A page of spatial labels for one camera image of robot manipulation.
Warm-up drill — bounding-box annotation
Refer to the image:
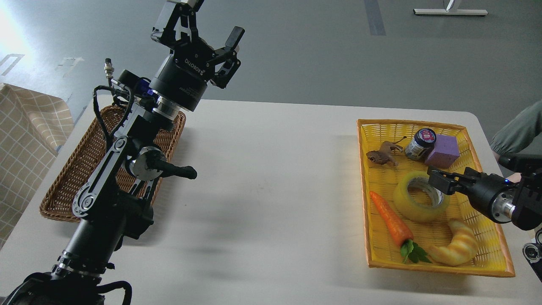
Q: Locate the orange toy carrot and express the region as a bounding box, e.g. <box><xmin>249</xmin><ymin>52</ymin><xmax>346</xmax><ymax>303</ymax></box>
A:
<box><xmin>369</xmin><ymin>191</ymin><xmax>432</xmax><ymax>264</ymax></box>

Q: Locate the yellow plastic basket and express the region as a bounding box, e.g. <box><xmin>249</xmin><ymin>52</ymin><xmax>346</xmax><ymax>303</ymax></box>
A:
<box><xmin>357</xmin><ymin>119</ymin><xmax>515</xmax><ymax>277</ymax></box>

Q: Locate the beige checkered cloth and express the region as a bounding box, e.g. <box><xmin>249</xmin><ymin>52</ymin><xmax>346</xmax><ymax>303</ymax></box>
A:
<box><xmin>0</xmin><ymin>83</ymin><xmax>74</xmax><ymax>246</ymax></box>

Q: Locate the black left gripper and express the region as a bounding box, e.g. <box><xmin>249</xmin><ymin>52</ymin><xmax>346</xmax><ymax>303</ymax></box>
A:
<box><xmin>149</xmin><ymin>0</ymin><xmax>245</xmax><ymax>111</ymax></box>

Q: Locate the brown wicker basket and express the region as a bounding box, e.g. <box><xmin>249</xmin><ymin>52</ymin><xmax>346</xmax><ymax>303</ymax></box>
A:
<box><xmin>39</xmin><ymin>105</ymin><xmax>186</xmax><ymax>222</ymax></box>

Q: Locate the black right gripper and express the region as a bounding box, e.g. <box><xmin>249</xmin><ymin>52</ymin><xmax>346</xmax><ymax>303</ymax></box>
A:
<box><xmin>426</xmin><ymin>166</ymin><xmax>517</xmax><ymax>224</ymax></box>

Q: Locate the brown toy animal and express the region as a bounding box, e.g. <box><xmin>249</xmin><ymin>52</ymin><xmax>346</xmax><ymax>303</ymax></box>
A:
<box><xmin>365</xmin><ymin>136</ymin><xmax>407</xmax><ymax>166</ymax></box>

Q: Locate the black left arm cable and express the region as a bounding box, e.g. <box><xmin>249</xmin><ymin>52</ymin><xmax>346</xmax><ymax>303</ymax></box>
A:
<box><xmin>93</xmin><ymin>85</ymin><xmax>136</xmax><ymax>149</ymax></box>

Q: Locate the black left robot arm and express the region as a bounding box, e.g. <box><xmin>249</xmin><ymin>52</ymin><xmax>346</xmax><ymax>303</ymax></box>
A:
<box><xmin>3</xmin><ymin>0</ymin><xmax>245</xmax><ymax>305</ymax></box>

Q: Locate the white metal stand base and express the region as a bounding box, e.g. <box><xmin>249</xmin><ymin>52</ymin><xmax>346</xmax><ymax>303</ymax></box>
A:
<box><xmin>413</xmin><ymin>0</ymin><xmax>489</xmax><ymax>16</ymax></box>

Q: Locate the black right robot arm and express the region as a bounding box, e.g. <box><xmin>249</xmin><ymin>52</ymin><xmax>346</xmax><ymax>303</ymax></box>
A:
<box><xmin>427</xmin><ymin>154</ymin><xmax>542</xmax><ymax>277</ymax></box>

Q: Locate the purple foam block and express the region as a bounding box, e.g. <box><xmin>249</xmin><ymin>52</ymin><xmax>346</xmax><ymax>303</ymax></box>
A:
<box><xmin>424</xmin><ymin>134</ymin><xmax>459</xmax><ymax>169</ymax></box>

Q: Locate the yellow tape roll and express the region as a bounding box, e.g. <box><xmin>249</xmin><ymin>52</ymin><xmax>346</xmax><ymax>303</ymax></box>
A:
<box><xmin>393</xmin><ymin>171</ymin><xmax>450</xmax><ymax>223</ymax></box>

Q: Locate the small dark jar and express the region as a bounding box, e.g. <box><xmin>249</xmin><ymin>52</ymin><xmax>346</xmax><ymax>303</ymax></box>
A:
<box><xmin>404</xmin><ymin>128</ymin><xmax>437</xmax><ymax>161</ymax></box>

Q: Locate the toy croissant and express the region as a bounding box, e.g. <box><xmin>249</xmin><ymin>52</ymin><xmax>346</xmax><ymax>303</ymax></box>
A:
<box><xmin>427</xmin><ymin>218</ymin><xmax>478</xmax><ymax>266</ymax></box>

